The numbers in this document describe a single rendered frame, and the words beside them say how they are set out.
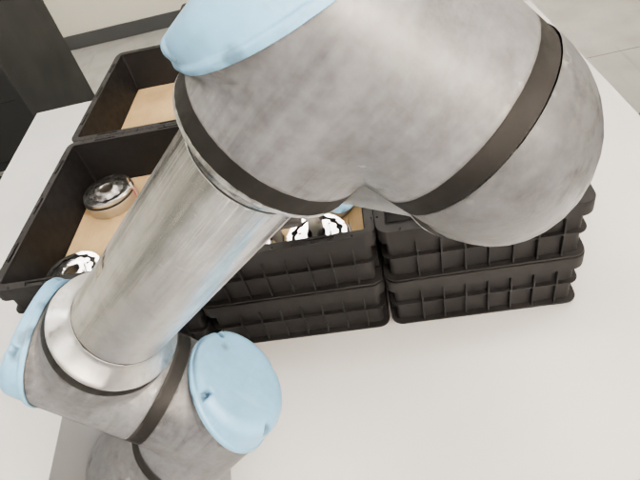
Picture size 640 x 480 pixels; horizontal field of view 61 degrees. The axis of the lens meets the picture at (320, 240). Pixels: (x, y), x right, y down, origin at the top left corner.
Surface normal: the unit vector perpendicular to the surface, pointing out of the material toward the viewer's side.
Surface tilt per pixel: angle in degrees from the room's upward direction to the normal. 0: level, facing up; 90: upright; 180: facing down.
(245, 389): 54
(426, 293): 90
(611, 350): 0
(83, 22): 90
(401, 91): 80
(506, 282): 90
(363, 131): 94
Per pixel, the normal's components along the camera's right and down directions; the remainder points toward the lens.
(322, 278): 0.01, 0.70
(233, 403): 0.68, -0.58
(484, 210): -0.16, 0.80
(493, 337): -0.19, -0.69
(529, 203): 0.21, 0.76
